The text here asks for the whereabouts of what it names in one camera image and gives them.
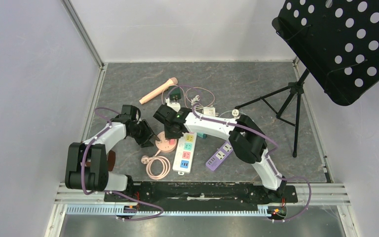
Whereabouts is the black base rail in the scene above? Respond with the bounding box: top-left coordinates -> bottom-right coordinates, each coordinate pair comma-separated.
98,180 -> 298,213

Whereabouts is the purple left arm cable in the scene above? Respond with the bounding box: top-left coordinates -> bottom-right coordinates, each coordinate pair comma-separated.
80,107 -> 165,222

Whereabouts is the teal usb charger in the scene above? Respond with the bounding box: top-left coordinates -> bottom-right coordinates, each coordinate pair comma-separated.
197,133 -> 207,139

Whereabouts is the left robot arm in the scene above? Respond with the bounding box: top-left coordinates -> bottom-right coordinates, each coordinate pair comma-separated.
65,105 -> 159,201

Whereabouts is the white multicolour power strip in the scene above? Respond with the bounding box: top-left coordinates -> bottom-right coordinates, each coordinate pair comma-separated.
172,133 -> 197,175

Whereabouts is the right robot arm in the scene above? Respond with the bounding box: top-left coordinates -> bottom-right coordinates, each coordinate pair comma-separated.
153,105 -> 287,201

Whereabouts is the thin pink usb cable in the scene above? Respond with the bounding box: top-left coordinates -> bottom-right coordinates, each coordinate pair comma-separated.
161,85 -> 217,114

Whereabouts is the dark green cube adapter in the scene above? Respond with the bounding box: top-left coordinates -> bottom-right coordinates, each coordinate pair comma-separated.
169,89 -> 182,101

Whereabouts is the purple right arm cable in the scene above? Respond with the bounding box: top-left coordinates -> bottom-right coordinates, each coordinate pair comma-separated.
166,84 -> 312,223

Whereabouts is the white cube adapter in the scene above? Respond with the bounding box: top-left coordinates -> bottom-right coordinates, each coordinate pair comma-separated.
203,107 -> 217,117

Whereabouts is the black music stand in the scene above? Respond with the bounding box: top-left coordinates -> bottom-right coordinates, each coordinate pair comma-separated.
234,0 -> 379,158

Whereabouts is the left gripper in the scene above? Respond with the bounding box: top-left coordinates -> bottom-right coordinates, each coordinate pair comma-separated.
128,119 -> 160,149

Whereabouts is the white cable plug bundle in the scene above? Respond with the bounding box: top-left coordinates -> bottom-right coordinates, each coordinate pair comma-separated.
191,95 -> 200,106

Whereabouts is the round pink socket hub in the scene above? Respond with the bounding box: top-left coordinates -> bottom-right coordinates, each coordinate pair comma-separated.
155,131 -> 178,153

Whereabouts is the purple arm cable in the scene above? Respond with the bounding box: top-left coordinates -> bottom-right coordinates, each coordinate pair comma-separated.
80,107 -> 165,222
166,84 -> 312,223

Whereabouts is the purple power strip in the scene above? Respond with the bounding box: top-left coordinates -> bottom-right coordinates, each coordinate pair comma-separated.
205,142 -> 233,171

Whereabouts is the pink coiled hub cable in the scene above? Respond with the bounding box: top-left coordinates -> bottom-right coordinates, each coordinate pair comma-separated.
141,150 -> 171,181

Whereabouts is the brown wooden metronome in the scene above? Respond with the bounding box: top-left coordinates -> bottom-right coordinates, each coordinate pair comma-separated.
107,150 -> 116,172

